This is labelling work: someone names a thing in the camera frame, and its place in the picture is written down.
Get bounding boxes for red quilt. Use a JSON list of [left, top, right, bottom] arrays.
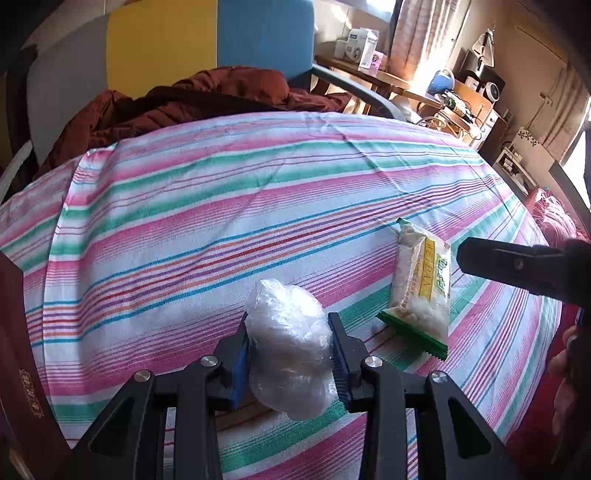
[[505, 187, 591, 462]]

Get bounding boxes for rice cracker packet green ends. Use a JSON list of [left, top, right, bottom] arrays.
[[378, 218, 452, 360]]

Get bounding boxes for grey yellow blue armchair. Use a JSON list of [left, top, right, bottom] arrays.
[[0, 0, 409, 204]]

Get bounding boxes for maroon tin box gold interior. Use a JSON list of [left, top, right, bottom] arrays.
[[0, 251, 77, 480]]

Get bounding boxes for blue kettle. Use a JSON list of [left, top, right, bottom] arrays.
[[427, 69, 455, 97]]

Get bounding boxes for clear plastic bag white contents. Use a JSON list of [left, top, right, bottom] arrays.
[[244, 278, 338, 421]]

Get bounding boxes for person's right hand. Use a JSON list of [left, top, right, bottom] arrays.
[[549, 310, 591, 446]]

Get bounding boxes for white medicine carton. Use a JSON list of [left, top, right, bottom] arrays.
[[335, 28, 380, 70]]

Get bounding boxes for striped bed sheet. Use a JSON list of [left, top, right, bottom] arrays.
[[0, 111, 564, 480]]

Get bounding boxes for light wooden side table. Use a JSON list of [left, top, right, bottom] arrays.
[[434, 80, 495, 139]]

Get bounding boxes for floral curtain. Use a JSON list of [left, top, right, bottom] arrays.
[[390, 0, 462, 84]]

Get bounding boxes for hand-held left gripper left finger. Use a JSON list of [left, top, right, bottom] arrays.
[[55, 311, 252, 480]]

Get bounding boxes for white shelf unit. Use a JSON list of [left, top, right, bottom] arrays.
[[494, 127, 555, 195]]

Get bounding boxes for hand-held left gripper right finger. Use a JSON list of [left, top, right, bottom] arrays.
[[327, 311, 522, 480]]

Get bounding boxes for beige curtain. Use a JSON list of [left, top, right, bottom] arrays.
[[540, 65, 587, 148]]

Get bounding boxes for dark wooden desk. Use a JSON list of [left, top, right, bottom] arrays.
[[315, 54, 444, 116]]

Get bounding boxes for maroon padded jacket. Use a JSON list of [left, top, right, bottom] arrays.
[[34, 66, 356, 178]]

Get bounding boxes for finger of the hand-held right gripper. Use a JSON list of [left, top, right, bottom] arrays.
[[457, 237, 568, 298]]

